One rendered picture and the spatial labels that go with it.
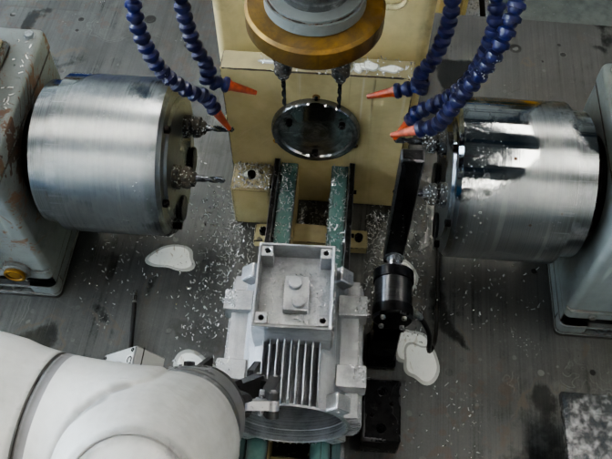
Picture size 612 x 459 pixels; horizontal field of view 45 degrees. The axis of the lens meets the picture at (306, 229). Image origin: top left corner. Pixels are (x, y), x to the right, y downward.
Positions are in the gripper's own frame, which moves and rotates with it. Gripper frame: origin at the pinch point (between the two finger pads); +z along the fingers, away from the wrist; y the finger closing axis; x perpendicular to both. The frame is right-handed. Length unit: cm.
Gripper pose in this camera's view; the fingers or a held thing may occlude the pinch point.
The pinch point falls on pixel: (229, 376)
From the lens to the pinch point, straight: 83.7
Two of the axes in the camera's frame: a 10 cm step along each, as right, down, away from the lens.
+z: 0.4, 0.4, 10.0
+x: -0.7, 10.0, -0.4
